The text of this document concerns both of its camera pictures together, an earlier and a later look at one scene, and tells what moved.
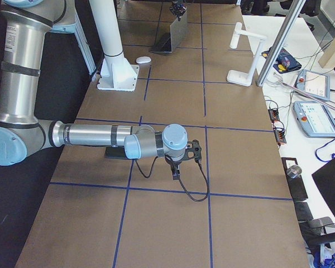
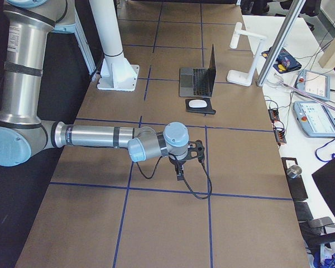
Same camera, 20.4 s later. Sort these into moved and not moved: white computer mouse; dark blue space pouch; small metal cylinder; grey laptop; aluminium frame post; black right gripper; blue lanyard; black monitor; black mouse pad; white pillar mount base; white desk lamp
Moved: grey laptop; white computer mouse; black right gripper; black mouse pad
Not moved: white pillar mount base; blue lanyard; black monitor; small metal cylinder; white desk lamp; dark blue space pouch; aluminium frame post
